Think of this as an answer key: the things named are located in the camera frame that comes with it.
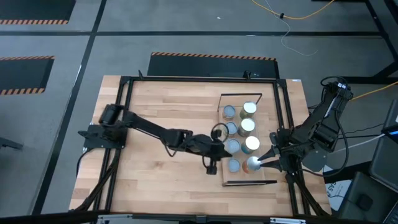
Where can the black desk leg frame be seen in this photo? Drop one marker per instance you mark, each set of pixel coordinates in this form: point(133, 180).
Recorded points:
point(385, 73)

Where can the tall green tin can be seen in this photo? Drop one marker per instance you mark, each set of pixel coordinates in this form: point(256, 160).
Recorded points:
point(248, 109)

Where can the dark grey equipment case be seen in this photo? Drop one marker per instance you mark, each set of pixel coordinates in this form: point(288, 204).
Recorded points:
point(385, 161)

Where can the short green peach-print can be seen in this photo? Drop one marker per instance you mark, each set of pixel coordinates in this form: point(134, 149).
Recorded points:
point(232, 128)

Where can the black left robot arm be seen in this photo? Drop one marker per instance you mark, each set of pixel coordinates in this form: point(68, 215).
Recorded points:
point(149, 127)

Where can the wooden shelf with black legs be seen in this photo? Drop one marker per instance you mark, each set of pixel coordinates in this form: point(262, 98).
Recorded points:
point(248, 178)

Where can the black aluminium table frame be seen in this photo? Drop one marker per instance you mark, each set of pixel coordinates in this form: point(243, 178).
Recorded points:
point(202, 79)

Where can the short yellow pineapple rings can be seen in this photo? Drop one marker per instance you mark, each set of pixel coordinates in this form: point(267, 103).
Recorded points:
point(234, 165)

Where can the black hazard-striped floor mat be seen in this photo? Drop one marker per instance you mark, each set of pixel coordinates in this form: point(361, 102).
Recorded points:
point(211, 67)
point(21, 74)
point(34, 9)

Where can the silver metal bracket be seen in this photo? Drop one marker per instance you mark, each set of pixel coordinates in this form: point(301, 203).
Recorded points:
point(115, 219)
point(287, 221)

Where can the black floor stand foot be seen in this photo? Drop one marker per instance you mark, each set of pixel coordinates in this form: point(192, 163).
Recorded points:
point(9, 143)

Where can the short teal orange-print can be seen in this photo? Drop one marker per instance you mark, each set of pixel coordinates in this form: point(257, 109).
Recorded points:
point(229, 112)

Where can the tall red orange tin can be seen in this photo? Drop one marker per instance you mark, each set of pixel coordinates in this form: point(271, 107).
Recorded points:
point(250, 165)

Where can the tall grey tin can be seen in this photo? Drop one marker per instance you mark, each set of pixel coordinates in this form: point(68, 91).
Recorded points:
point(247, 126)

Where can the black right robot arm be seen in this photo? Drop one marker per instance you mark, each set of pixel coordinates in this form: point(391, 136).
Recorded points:
point(323, 118)

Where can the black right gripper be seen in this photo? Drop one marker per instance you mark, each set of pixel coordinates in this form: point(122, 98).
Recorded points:
point(287, 154)

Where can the short white mixed fruit can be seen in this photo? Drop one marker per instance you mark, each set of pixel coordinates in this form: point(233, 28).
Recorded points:
point(234, 146)

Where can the laptop with blue screen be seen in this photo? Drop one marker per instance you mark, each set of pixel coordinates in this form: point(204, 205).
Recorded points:
point(391, 118)

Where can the tall blue yellow tin can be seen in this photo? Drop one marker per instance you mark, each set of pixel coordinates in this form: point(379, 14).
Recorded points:
point(250, 144)

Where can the black frame clamp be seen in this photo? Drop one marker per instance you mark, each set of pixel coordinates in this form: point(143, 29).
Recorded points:
point(247, 75)
point(140, 75)

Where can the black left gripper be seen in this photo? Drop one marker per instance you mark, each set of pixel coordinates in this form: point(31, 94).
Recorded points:
point(210, 149)

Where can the white printed paper sheet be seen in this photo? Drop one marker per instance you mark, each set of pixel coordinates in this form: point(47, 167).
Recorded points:
point(337, 196)

